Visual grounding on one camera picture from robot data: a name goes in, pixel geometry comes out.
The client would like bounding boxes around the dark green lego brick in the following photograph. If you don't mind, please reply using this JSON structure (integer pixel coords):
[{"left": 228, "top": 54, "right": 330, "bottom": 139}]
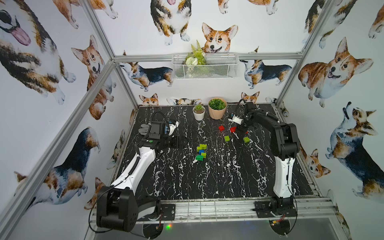
[{"left": 195, "top": 155, "right": 204, "bottom": 161}]

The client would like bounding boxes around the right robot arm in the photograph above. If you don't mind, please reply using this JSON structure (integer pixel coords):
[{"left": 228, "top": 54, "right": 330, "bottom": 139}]
[{"left": 229, "top": 100, "right": 300, "bottom": 216}]

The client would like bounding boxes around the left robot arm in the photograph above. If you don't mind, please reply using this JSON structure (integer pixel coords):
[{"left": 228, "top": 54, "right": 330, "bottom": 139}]
[{"left": 94, "top": 119, "right": 179, "bottom": 232}]

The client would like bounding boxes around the small white plant pot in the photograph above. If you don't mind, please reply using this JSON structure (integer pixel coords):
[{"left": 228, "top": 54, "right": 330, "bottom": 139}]
[{"left": 193, "top": 104, "right": 206, "bottom": 121}]

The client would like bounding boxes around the large beige plant pot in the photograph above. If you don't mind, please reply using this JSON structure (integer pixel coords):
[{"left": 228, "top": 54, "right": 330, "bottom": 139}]
[{"left": 208, "top": 98, "right": 227, "bottom": 120}]

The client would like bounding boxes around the grey work glove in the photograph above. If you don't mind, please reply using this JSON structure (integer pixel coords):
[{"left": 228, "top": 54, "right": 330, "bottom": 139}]
[{"left": 139, "top": 124, "right": 150, "bottom": 136}]

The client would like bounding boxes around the green fern plant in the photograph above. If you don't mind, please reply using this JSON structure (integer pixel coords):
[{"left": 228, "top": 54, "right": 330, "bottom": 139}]
[{"left": 185, "top": 41, "right": 207, "bottom": 66}]

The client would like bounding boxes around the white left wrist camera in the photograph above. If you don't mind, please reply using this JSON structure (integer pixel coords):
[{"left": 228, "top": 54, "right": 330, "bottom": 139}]
[{"left": 168, "top": 120, "right": 179, "bottom": 137}]

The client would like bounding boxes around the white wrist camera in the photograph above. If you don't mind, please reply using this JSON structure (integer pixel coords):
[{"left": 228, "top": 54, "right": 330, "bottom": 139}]
[
  {"left": 168, "top": 120, "right": 179, "bottom": 137},
  {"left": 229, "top": 116, "right": 243, "bottom": 125}
]

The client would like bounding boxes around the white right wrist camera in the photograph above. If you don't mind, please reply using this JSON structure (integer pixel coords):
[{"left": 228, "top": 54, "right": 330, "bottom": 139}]
[{"left": 229, "top": 116, "right": 243, "bottom": 125}]

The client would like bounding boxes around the white wire basket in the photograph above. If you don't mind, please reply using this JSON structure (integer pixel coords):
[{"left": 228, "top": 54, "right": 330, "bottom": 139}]
[{"left": 172, "top": 53, "right": 240, "bottom": 80}]

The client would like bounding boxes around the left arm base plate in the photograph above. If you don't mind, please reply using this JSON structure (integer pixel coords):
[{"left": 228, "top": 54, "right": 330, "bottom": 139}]
[{"left": 137, "top": 204, "right": 176, "bottom": 222}]

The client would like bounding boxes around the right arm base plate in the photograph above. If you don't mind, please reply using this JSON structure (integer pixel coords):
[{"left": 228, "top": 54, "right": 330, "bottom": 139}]
[{"left": 253, "top": 201, "right": 297, "bottom": 219}]

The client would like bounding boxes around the aluminium front rail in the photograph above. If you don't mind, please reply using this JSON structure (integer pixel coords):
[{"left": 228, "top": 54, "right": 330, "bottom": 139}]
[{"left": 88, "top": 197, "right": 334, "bottom": 226}]

